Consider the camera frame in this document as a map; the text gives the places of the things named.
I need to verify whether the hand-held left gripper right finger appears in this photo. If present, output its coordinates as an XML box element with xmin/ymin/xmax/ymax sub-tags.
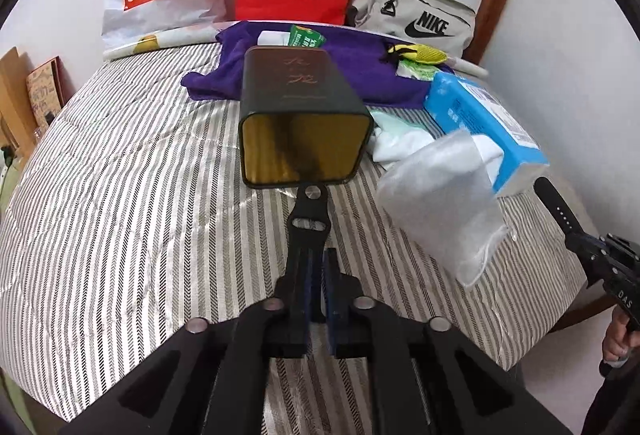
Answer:
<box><xmin>324</xmin><ymin>249</ymin><xmax>573</xmax><ymax>435</ymax></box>

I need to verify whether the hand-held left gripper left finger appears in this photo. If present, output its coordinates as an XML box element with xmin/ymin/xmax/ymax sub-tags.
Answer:
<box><xmin>57</xmin><ymin>185</ymin><xmax>332</xmax><ymax>435</ymax></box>

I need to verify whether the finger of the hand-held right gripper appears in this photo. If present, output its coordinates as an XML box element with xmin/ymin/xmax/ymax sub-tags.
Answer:
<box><xmin>534</xmin><ymin>176</ymin><xmax>582</xmax><ymax>241</ymax></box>

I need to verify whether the white fleece cloth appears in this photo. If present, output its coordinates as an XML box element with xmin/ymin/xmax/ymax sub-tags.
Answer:
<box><xmin>375</xmin><ymin>130</ymin><xmax>508</xmax><ymax>288</ymax></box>

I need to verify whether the green tissue pack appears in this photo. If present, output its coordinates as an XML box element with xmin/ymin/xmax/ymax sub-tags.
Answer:
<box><xmin>396</xmin><ymin>60</ymin><xmax>437</xmax><ymax>83</ymax></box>

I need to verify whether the yellow mesh pouch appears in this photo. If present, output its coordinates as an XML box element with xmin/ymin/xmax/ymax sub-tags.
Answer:
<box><xmin>385</xmin><ymin>44</ymin><xmax>447</xmax><ymax>66</ymax></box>

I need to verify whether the dark rectangular tin box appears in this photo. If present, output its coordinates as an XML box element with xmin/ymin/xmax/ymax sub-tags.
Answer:
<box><xmin>237</xmin><ymin>46</ymin><xmax>375</xmax><ymax>188</ymax></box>

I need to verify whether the green snack packet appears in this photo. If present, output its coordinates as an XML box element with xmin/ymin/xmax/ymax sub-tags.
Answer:
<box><xmin>289</xmin><ymin>26</ymin><xmax>326</xmax><ymax>50</ymax></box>

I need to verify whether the person's right hand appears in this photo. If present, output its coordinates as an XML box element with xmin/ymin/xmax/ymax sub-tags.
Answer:
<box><xmin>601</xmin><ymin>307</ymin><xmax>635</xmax><ymax>366</ymax></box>

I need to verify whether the blue tissue pack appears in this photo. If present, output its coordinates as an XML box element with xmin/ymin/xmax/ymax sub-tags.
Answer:
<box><xmin>424</xmin><ymin>72</ymin><xmax>551</xmax><ymax>196</ymax></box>

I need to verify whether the striped bed blanket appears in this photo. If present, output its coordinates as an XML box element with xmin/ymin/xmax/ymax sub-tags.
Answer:
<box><xmin>0</xmin><ymin>42</ymin><xmax>601</xmax><ymax>426</ymax></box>

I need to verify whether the purple towel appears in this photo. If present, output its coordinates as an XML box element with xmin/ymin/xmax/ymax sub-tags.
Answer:
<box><xmin>181</xmin><ymin>21</ymin><xmax>441</xmax><ymax>108</ymax></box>

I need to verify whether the grey waist bag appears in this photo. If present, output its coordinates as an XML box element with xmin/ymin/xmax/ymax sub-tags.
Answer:
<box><xmin>347</xmin><ymin>0</ymin><xmax>478</xmax><ymax>58</ymax></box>

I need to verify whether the white tin lid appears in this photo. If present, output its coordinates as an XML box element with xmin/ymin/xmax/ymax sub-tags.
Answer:
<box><xmin>257</xmin><ymin>31</ymin><xmax>292</xmax><ymax>48</ymax></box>

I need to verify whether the white duck print sheet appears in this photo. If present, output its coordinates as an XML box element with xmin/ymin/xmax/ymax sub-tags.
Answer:
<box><xmin>102</xmin><ymin>26</ymin><xmax>490</xmax><ymax>78</ymax></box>

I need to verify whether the printed cardboard box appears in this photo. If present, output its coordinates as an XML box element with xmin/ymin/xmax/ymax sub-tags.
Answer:
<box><xmin>26</xmin><ymin>57</ymin><xmax>69</xmax><ymax>124</ymax></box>

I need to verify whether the wooden cabinet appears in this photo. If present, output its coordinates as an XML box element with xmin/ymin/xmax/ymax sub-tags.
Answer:
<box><xmin>0</xmin><ymin>47</ymin><xmax>38</xmax><ymax>153</ymax></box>

